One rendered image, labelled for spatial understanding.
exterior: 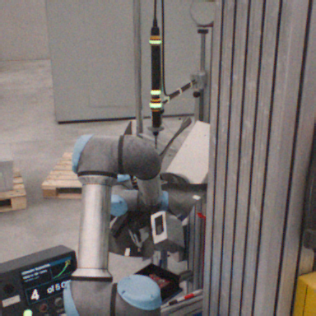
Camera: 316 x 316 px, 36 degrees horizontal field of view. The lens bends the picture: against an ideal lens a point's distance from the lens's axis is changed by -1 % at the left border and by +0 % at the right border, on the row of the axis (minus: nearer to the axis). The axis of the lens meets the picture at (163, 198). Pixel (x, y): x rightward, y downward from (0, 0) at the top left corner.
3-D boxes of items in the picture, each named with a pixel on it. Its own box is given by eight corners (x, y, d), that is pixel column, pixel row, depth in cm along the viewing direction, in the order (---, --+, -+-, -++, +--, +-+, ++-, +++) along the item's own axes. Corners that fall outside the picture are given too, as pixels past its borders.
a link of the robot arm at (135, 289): (160, 337, 133) (160, 296, 127) (110, 336, 134) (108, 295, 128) (162, 310, 144) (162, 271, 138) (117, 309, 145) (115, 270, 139)
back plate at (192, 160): (113, 226, 260) (112, 225, 259) (183, 115, 261) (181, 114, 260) (173, 271, 220) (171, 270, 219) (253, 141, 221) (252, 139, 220)
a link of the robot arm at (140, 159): (162, 127, 139) (169, 190, 185) (124, 127, 139) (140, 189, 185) (160, 165, 135) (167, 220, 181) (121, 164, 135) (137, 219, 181)
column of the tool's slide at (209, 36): (191, 309, 329) (199, 25, 255) (202, 311, 327) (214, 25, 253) (188, 313, 324) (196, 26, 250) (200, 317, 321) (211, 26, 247)
